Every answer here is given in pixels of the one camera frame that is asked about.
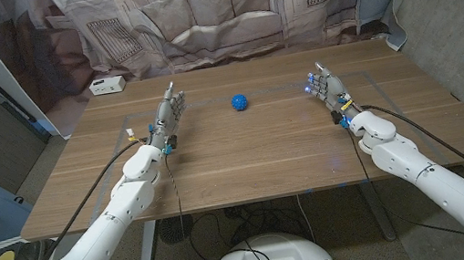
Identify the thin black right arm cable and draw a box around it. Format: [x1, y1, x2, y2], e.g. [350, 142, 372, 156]
[346, 109, 464, 260]

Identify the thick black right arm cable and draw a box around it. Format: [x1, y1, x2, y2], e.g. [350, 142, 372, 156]
[359, 89, 464, 225]

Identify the round black floor disc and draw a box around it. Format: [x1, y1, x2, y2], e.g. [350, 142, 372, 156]
[156, 213, 197, 246]

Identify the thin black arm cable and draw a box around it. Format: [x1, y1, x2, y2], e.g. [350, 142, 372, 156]
[56, 152, 192, 260]
[346, 109, 464, 260]

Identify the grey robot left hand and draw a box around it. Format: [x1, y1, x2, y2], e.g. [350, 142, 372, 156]
[138, 79, 194, 157]

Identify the printed sofa backdrop curtain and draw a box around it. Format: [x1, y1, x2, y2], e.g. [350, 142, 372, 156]
[0, 0, 459, 148]

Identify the white table leg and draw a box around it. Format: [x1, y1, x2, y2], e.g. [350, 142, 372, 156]
[129, 219, 163, 260]

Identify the tangle of black floor cables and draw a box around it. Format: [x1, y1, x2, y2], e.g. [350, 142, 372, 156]
[222, 194, 316, 254]

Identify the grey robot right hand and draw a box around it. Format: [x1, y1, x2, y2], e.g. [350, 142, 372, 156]
[301, 55, 365, 134]

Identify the white power strip box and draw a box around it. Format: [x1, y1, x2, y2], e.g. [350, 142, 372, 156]
[88, 74, 129, 98]

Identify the grey tape outline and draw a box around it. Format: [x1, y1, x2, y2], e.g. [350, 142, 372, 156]
[72, 60, 451, 226]

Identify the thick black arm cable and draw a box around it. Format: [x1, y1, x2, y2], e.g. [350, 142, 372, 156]
[359, 89, 464, 225]
[26, 136, 166, 260]

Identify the grey table leg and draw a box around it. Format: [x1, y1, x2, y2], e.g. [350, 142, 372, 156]
[357, 179, 397, 245]

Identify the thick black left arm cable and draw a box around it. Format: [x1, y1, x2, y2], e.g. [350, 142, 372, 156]
[26, 136, 166, 260]

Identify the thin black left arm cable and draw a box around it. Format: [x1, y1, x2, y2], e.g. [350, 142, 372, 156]
[56, 152, 192, 260]

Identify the blue spiky stress ball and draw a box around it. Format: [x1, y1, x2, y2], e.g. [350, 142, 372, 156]
[230, 93, 250, 113]

